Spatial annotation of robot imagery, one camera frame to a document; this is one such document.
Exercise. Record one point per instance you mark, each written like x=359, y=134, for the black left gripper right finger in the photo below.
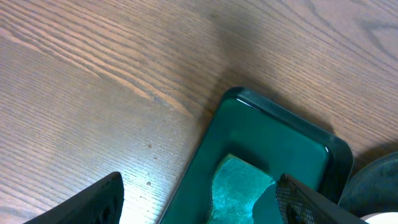
x=299, y=204

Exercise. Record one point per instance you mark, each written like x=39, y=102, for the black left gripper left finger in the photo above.
x=101, y=203

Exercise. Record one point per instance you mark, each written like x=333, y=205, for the green sponge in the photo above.
x=235, y=189

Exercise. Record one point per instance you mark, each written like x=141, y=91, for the round black tray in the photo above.
x=373, y=189

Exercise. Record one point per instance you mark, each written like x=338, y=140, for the dark green rectangular tray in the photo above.
x=269, y=137

